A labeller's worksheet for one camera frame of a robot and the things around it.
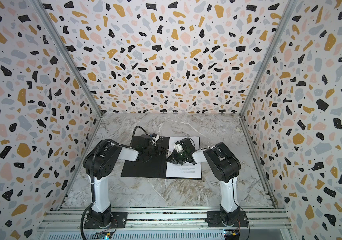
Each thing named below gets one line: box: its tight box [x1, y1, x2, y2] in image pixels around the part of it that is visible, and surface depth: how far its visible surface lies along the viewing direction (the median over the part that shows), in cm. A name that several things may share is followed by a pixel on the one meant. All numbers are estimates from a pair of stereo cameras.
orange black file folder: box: [120, 136, 202, 180], surface depth 92 cm
